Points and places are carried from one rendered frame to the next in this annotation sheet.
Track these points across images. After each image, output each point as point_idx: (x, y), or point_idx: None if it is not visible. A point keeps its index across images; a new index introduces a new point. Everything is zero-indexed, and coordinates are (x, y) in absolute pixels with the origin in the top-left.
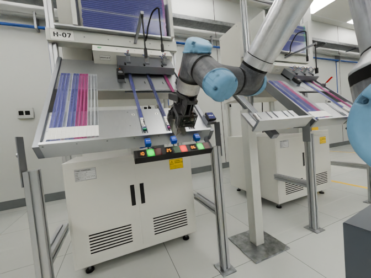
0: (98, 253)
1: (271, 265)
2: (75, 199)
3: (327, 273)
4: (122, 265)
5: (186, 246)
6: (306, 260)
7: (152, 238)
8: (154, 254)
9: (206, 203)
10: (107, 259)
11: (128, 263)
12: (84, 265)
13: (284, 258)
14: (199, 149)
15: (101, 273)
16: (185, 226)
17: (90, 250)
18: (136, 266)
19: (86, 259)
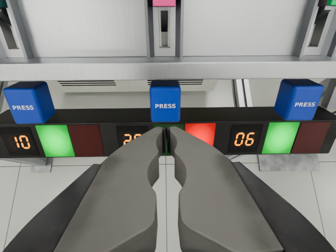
0: (72, 86)
1: (276, 181)
2: None
3: (330, 222)
4: (108, 96)
5: (191, 100)
6: (322, 196)
7: (144, 86)
8: (147, 95)
9: (238, 106)
10: (87, 91)
11: (115, 97)
12: (59, 91)
13: (298, 181)
14: (262, 153)
15: (83, 97)
16: (197, 85)
17: (59, 83)
18: (122, 105)
19: (58, 88)
